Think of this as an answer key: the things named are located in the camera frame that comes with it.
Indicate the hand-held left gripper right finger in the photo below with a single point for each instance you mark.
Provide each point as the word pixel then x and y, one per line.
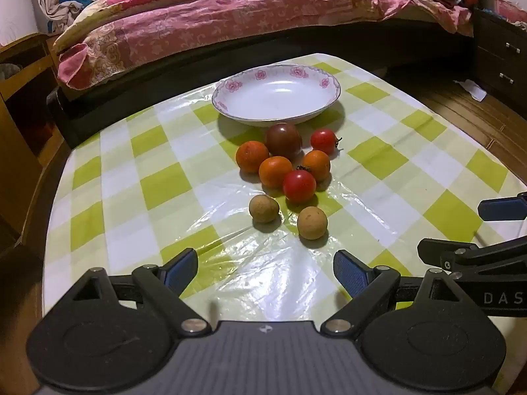
pixel 349 272

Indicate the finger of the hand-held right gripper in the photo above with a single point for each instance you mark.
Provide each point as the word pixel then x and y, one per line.
pixel 500 208
pixel 448 251

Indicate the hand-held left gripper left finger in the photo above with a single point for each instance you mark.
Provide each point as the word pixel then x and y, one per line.
pixel 183 270

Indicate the brown longan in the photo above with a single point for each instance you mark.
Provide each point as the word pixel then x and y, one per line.
pixel 264 209
pixel 312 223

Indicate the small red tomato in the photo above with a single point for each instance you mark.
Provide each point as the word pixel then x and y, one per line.
pixel 324 140
pixel 299 186

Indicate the small orange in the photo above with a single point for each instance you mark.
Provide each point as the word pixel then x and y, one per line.
pixel 275 171
pixel 317 164
pixel 252 156

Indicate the dark brown tomato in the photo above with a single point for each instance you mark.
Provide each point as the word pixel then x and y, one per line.
pixel 283 140

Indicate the white plate with pink flowers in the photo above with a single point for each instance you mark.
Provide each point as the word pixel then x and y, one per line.
pixel 276 94

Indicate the green checked plastic tablecloth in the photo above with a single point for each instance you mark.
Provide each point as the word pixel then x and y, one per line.
pixel 136 181

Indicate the white paper scrap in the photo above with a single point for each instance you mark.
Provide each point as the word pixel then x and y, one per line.
pixel 471 89

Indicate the dark nightstand with drawers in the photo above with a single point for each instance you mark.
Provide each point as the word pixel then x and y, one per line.
pixel 500 57

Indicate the pink patterned cloth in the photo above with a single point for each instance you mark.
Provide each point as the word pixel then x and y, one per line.
pixel 510 10

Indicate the wooden cabinet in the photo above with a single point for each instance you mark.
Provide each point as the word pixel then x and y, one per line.
pixel 20 103

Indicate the pink floral blanket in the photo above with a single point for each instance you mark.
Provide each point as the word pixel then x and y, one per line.
pixel 230 12

